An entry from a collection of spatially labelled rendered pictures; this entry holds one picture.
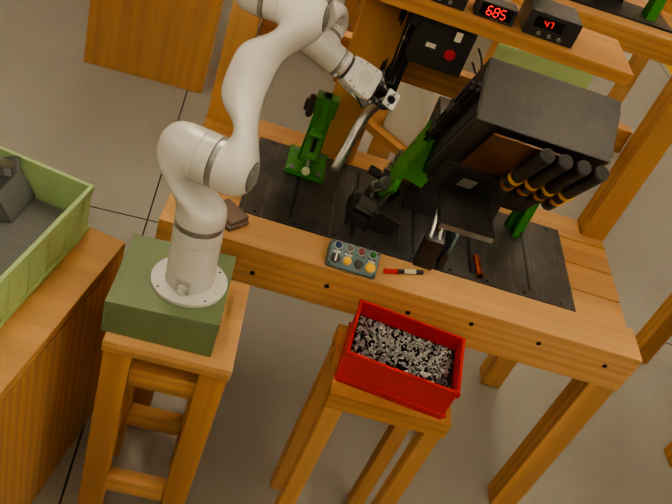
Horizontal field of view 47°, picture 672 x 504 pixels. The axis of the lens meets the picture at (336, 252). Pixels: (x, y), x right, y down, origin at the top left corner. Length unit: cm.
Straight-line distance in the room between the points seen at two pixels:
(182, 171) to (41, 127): 235
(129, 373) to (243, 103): 76
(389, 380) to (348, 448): 98
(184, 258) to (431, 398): 74
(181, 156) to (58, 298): 59
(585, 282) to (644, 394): 134
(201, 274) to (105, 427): 57
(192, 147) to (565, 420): 159
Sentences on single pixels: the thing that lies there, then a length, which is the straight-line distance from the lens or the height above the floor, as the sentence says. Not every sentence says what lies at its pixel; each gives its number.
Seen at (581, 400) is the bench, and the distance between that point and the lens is 265.
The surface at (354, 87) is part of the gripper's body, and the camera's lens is 225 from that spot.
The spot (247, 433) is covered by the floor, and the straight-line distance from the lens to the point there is 290.
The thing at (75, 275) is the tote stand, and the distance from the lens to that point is 217.
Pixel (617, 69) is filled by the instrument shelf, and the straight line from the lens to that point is 248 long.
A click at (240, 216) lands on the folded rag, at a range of 224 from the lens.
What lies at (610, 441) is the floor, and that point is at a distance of 364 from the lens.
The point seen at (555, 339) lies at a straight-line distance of 242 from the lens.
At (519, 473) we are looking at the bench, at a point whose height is 23.
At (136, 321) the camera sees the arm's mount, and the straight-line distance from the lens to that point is 191.
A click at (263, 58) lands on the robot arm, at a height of 153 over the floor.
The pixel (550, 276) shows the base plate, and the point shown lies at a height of 90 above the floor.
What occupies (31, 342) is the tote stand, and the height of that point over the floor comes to 79.
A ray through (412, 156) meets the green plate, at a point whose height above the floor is 118.
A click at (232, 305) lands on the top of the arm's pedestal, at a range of 209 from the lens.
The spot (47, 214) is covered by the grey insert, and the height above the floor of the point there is 85.
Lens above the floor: 233
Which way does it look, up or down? 39 degrees down
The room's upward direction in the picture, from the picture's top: 22 degrees clockwise
